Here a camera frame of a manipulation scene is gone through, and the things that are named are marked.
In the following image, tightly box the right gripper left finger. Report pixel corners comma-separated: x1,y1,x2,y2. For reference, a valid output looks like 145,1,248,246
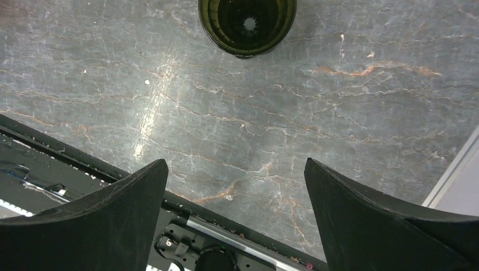
1,159,168,270

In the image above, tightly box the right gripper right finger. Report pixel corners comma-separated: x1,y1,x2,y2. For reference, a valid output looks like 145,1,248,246
304,158,478,270

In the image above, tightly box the dark green coffee dripper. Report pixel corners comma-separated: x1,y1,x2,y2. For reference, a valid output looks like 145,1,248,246
198,0,297,59

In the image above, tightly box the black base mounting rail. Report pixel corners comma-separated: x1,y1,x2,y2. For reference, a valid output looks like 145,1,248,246
1,116,328,270

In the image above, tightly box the aluminium corner frame post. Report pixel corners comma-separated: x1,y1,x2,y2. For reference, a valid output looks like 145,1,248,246
422,126,478,208

